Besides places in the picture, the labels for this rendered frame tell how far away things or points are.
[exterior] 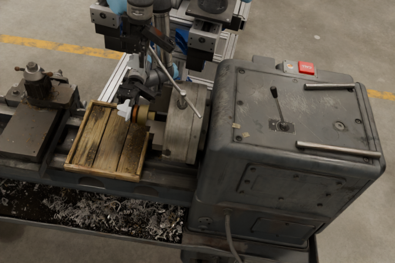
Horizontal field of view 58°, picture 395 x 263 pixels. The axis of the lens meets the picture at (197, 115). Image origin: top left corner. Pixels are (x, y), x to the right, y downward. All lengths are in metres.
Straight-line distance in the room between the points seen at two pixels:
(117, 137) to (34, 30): 2.18
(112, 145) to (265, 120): 0.67
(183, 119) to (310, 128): 0.43
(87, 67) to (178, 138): 2.01
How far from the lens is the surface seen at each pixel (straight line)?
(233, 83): 1.32
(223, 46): 3.13
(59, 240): 2.37
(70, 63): 3.22
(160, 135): 1.33
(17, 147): 1.52
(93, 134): 1.60
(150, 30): 1.11
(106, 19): 1.86
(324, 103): 1.39
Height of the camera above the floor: 2.18
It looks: 50 degrees down
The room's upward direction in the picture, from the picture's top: 11 degrees clockwise
